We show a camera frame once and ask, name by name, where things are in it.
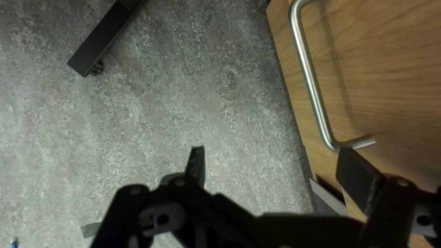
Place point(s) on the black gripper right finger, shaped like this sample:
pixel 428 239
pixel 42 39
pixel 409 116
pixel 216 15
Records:
pixel 359 179

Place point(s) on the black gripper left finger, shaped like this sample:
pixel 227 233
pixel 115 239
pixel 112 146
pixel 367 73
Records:
pixel 196 166

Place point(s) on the black rectangular leg bar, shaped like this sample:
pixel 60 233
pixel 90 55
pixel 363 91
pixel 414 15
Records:
pixel 104 39

